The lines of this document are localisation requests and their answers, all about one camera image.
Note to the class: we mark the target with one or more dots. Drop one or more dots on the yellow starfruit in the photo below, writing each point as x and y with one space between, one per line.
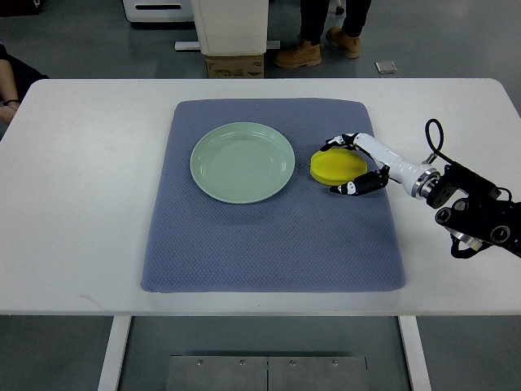
336 166

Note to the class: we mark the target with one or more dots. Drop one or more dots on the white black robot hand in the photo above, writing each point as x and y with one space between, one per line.
417 179

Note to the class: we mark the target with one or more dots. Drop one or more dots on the cardboard box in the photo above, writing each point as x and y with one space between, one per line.
234 67

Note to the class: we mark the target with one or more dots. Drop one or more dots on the white cabinet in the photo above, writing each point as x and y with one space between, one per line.
229 28

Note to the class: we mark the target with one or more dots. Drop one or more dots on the blue textured mat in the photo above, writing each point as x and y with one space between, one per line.
303 239

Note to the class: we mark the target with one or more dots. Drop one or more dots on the light green plate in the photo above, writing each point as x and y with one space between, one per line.
242 162

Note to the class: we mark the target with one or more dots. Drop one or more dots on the white table leg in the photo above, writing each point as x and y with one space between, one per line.
414 354
115 353

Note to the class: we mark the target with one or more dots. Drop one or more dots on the white right table leg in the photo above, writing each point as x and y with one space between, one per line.
414 354

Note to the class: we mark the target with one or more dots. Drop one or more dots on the tan boot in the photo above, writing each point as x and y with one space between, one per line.
303 53
351 46

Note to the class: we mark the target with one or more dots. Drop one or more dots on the seated person at left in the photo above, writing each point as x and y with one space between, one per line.
16 79

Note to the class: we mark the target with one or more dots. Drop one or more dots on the white left table leg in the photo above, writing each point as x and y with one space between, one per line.
115 353

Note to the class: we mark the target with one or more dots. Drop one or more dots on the standing person dark trousers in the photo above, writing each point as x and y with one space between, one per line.
313 14

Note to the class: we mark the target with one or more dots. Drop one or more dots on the right tan boot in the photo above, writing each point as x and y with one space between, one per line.
351 46

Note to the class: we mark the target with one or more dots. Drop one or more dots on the white appliance with slot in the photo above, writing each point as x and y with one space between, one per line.
157 11

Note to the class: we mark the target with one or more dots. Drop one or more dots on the left tan boot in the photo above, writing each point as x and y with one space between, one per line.
303 53

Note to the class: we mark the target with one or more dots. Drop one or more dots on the grey floor tile plate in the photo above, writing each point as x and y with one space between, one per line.
386 67

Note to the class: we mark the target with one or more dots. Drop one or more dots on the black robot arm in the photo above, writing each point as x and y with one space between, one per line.
469 207

